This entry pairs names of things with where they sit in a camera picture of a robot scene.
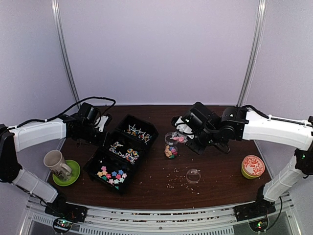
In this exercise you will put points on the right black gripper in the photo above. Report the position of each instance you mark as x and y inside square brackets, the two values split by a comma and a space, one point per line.
[199, 149]

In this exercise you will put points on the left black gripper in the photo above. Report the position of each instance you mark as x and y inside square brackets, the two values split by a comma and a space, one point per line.
[101, 142]

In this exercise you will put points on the metal scoop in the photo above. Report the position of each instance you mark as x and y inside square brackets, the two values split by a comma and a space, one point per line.
[178, 135]

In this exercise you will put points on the clear plastic jar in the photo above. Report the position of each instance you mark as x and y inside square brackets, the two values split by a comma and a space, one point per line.
[171, 142]

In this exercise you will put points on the black three-compartment candy bin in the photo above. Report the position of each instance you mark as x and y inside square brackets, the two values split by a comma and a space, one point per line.
[115, 164]

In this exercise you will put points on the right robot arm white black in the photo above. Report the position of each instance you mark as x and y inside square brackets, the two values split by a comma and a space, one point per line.
[205, 128]

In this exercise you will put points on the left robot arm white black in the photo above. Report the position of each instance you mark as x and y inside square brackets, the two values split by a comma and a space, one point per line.
[87, 124]

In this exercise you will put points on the clear plastic jar lid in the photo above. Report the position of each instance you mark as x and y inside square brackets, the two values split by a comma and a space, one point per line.
[193, 176]

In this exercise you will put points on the green saucer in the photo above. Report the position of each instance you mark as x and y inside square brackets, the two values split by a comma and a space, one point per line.
[63, 182]

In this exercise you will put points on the beige ceramic mug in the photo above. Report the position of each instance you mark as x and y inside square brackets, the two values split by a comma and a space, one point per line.
[56, 163]

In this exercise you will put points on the green tin orange patterned lid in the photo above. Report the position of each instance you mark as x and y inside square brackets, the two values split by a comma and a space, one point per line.
[252, 167]

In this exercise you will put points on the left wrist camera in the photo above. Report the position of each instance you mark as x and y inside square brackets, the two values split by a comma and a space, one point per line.
[102, 122]

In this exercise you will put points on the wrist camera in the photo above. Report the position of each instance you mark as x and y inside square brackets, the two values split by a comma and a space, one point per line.
[178, 123]
[102, 122]

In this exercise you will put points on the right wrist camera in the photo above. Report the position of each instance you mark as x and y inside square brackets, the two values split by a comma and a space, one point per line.
[178, 123]

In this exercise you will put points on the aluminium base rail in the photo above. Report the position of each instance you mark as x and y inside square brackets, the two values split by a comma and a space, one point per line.
[220, 220]

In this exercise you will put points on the right aluminium frame post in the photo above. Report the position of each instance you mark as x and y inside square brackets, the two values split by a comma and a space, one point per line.
[256, 44]

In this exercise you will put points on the aluminium frame post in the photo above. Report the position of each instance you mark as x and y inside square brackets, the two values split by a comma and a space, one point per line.
[58, 23]
[256, 44]

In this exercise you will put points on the left aluminium frame post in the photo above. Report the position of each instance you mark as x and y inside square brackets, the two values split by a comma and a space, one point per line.
[58, 23]

